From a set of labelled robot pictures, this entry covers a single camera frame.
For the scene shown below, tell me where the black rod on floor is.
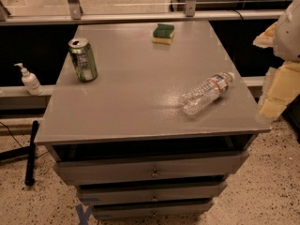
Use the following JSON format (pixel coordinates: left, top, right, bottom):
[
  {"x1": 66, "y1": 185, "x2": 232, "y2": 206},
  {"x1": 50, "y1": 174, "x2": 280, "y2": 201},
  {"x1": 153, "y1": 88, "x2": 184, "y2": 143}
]
[{"x1": 25, "y1": 121, "x2": 38, "y2": 186}]

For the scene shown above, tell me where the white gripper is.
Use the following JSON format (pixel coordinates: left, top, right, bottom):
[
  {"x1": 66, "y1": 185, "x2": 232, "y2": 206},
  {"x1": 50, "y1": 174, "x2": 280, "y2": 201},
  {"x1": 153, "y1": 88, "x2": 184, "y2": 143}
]
[{"x1": 253, "y1": 0, "x2": 300, "y2": 120}]

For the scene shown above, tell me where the top grey drawer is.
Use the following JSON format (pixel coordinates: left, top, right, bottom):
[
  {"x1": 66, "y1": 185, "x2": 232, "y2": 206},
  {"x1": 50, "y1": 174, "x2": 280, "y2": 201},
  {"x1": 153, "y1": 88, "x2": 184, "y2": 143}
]
[{"x1": 53, "y1": 150, "x2": 249, "y2": 186}]

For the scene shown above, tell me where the grey drawer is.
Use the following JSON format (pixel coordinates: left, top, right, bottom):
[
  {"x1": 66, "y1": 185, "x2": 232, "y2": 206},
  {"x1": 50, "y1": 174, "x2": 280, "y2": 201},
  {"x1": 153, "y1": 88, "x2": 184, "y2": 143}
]
[
  {"x1": 92, "y1": 199, "x2": 213, "y2": 220},
  {"x1": 77, "y1": 182, "x2": 227, "y2": 205},
  {"x1": 53, "y1": 150, "x2": 249, "y2": 186}
]

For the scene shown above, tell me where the grey drawer cabinet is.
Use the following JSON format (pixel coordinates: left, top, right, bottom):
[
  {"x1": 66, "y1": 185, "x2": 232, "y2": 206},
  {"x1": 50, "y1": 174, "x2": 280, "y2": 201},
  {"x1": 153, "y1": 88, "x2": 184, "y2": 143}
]
[{"x1": 34, "y1": 20, "x2": 272, "y2": 221}]

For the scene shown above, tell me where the green soda can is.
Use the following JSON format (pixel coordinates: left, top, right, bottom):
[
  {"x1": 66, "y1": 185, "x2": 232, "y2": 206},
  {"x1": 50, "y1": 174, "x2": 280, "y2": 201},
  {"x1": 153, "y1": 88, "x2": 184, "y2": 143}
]
[{"x1": 68, "y1": 37, "x2": 98, "y2": 83}]

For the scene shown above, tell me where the black cable on floor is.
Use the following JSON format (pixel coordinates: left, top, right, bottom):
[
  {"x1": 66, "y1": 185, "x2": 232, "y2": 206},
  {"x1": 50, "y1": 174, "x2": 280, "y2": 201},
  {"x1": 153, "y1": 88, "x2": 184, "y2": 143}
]
[{"x1": 0, "y1": 120, "x2": 24, "y2": 149}]

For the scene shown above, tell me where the bottom grey drawer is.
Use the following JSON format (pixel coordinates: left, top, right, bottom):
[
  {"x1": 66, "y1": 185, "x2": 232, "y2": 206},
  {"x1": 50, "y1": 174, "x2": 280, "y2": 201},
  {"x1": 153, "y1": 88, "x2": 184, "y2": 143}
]
[{"x1": 92, "y1": 199, "x2": 213, "y2": 220}]

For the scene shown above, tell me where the middle grey drawer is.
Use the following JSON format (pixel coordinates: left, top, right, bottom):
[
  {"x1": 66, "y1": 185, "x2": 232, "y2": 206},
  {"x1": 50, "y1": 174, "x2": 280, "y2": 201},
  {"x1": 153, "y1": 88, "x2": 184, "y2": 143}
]
[{"x1": 77, "y1": 182, "x2": 227, "y2": 205}]

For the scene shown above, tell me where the green and yellow sponge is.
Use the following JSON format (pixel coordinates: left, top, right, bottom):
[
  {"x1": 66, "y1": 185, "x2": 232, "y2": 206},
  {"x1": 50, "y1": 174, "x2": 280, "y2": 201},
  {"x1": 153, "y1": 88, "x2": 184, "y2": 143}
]
[{"x1": 152, "y1": 23, "x2": 174, "y2": 45}]

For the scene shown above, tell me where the clear plastic water bottle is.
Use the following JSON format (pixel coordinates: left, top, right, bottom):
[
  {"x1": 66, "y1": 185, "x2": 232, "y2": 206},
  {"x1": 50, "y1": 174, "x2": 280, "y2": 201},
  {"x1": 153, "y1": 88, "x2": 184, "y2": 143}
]
[{"x1": 179, "y1": 72, "x2": 235, "y2": 116}]

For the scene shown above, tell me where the white pump lotion bottle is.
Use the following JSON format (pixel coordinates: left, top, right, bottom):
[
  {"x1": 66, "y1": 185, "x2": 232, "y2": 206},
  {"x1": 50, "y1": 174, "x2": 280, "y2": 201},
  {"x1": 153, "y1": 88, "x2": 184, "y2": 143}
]
[{"x1": 15, "y1": 63, "x2": 43, "y2": 96}]

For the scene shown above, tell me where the upper metal railing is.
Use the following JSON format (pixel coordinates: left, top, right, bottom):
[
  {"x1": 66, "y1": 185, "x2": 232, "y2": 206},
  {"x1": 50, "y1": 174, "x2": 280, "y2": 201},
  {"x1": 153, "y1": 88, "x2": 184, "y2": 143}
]
[{"x1": 0, "y1": 0, "x2": 293, "y2": 25}]

